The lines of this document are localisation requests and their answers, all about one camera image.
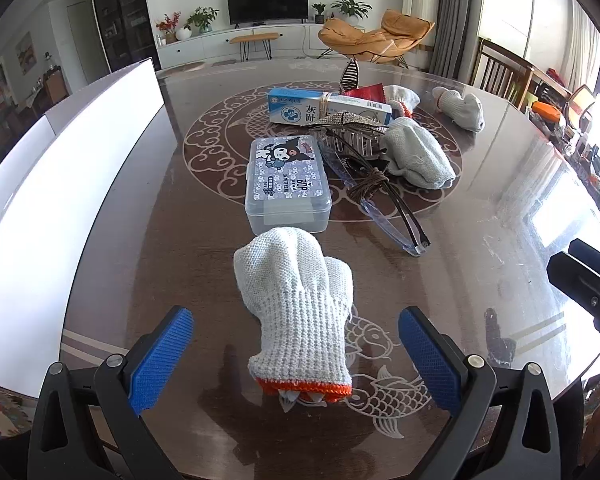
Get brown striped hair clip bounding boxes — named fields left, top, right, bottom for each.
left=340, top=58, right=361, bottom=96

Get rhinestone hair claw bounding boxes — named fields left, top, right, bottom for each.
left=307, top=114, right=388, bottom=161

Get wooden dining chair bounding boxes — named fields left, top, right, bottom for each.
left=472, top=37, right=536, bottom=113

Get large leafy potted plant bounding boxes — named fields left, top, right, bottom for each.
left=331, top=0, right=373, bottom=23

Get white knit work glove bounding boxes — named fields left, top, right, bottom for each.
left=377, top=116, right=456, bottom=190
left=431, top=86, right=486, bottom=133
left=232, top=226, right=355, bottom=413
left=382, top=85, right=421, bottom=118

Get clear blue safety glasses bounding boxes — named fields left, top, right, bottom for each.
left=316, top=137, right=431, bottom=257

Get black flat television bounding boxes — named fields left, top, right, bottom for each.
left=226, top=0, right=309, bottom=26

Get red flower potted plant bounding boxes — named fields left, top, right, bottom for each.
left=155, top=11, right=182, bottom=45

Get dark display cabinet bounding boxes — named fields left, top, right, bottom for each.
left=89, top=0, right=161, bottom=73

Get clear cartoon plastic box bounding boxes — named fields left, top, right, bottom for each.
left=244, top=135, right=332, bottom=235

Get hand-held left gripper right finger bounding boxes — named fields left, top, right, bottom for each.
left=397, top=306, right=563, bottom=480

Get white television cabinet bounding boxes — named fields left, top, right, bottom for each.
left=155, top=22, right=381, bottom=68

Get red pouch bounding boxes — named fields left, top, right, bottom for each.
left=341, top=82, right=388, bottom=103

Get blue white ointment box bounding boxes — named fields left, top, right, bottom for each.
left=266, top=86, right=395, bottom=126

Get framed wall picture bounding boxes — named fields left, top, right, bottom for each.
left=15, top=32, right=35, bottom=76

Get grey curtain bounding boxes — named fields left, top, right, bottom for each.
left=427, top=0, right=486, bottom=78

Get orange lounge chair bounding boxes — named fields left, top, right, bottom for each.
left=317, top=9, right=436, bottom=68

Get orange box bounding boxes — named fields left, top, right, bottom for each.
left=532, top=101, right=566, bottom=123

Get brown cord bundle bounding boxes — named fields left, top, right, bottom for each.
left=349, top=169, right=388, bottom=201

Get wooden bench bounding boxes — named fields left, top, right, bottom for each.
left=229, top=32, right=280, bottom=63

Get bushy green potted plant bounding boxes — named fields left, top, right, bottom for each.
left=184, top=6, right=220, bottom=35

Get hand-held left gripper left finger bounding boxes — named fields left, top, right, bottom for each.
left=27, top=305, right=196, bottom=480

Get floral rug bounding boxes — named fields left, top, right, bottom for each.
left=0, top=380, right=33, bottom=443

